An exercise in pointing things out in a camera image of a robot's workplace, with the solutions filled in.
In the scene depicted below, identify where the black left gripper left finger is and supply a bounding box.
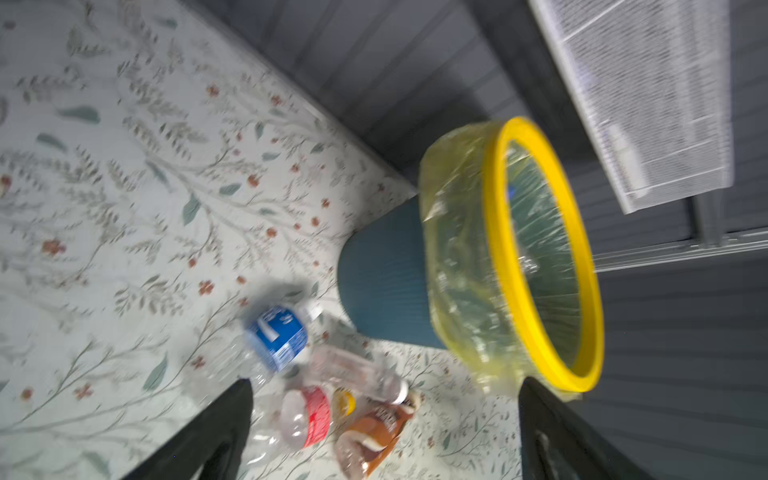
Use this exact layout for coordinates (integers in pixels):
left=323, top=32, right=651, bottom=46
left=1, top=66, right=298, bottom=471
left=125, top=379, right=253, bottom=479

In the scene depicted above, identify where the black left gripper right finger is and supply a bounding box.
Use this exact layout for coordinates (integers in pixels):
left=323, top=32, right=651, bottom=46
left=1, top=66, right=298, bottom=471
left=518, top=377, right=651, bottom=480

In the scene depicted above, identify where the red label clear bottle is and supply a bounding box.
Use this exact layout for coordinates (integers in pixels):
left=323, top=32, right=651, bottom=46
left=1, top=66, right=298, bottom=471
left=242, top=385, right=357, bottom=468

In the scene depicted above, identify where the blue label clear bottle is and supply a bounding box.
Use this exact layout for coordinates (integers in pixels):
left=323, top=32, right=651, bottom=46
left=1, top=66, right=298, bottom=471
left=188, top=298, right=323, bottom=402

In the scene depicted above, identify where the brown coffee bottle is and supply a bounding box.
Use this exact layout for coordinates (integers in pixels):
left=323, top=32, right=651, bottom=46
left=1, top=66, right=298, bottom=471
left=334, top=391, right=422, bottom=479

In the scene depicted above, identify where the yellow bin liner bag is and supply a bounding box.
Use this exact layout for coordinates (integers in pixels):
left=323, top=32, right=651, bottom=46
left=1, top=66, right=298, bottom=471
left=419, top=117, right=604, bottom=398

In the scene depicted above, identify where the teal ribbed waste bin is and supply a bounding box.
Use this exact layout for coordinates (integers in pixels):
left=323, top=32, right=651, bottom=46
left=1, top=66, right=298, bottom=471
left=337, top=188, right=450, bottom=352

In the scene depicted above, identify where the white wire wall basket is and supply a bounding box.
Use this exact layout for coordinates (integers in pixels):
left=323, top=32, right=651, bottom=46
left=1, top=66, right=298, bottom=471
left=530, top=0, right=734, bottom=214

